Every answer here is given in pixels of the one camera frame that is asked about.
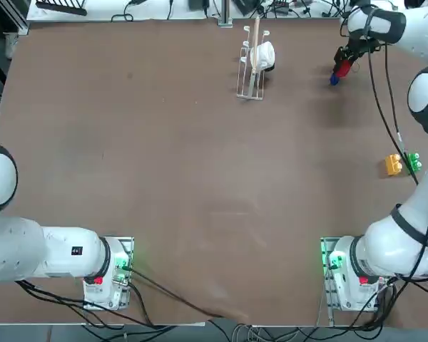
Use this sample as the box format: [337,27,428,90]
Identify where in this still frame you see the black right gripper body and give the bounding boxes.
[346,35,379,56]

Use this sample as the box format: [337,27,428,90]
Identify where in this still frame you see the white cup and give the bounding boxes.
[250,41,277,72]

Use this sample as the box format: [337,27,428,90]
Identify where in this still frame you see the wooden rod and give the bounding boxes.
[250,15,262,98]

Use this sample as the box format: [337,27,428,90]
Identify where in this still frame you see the yellow toy brick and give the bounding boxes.
[384,153,404,177]

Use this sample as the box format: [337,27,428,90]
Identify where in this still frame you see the green toy brick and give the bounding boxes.
[406,152,424,176]

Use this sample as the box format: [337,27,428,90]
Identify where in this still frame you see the black slotted holder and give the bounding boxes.
[34,0,89,17]

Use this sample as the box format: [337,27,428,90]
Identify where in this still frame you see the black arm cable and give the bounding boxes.
[363,9,420,186]

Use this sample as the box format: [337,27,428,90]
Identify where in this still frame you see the white wire cup rack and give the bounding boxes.
[235,24,272,102]

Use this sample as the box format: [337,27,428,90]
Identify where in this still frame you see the aluminium camera post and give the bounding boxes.
[217,0,234,27]

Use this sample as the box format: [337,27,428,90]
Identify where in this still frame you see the black table cable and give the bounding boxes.
[126,266,244,323]

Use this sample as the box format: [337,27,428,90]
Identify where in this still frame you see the aluminium frame corner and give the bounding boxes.
[14,0,31,36]

